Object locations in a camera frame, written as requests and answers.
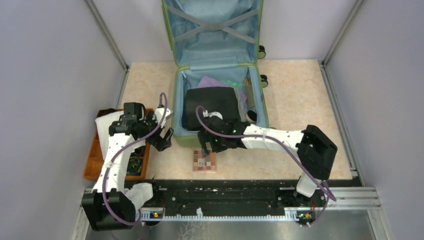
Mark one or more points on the white fluffy towel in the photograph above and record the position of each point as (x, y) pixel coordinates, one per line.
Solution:
(103, 122)

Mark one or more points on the green white tie-dye garment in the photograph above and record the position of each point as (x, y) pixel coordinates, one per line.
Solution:
(239, 87)

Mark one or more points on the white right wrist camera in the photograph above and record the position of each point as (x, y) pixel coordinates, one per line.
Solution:
(209, 114)

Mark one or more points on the purple t-shirt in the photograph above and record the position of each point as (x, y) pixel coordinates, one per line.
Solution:
(207, 81)

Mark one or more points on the green suitcase blue lining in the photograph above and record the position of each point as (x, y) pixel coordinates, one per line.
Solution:
(219, 39)

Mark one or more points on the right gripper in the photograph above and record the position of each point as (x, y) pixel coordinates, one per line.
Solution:
(204, 137)

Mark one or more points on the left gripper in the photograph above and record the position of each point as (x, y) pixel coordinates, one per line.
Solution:
(159, 143)

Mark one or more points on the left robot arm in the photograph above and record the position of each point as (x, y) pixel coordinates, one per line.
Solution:
(109, 206)

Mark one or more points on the gold cap bottle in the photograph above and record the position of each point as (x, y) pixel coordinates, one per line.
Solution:
(251, 114)

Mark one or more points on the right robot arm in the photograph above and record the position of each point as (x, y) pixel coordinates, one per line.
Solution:
(310, 148)

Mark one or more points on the eyeshadow palette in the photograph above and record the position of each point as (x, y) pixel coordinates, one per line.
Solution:
(204, 163)

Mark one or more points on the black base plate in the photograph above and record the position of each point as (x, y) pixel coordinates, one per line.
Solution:
(229, 198)

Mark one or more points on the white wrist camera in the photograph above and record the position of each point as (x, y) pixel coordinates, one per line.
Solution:
(161, 115)
(209, 114)

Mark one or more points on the black garment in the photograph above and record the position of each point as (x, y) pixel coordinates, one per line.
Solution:
(214, 99)

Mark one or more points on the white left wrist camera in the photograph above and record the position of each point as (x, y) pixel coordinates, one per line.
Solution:
(161, 115)

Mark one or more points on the patterned item in tray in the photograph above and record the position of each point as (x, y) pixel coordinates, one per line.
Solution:
(135, 166)

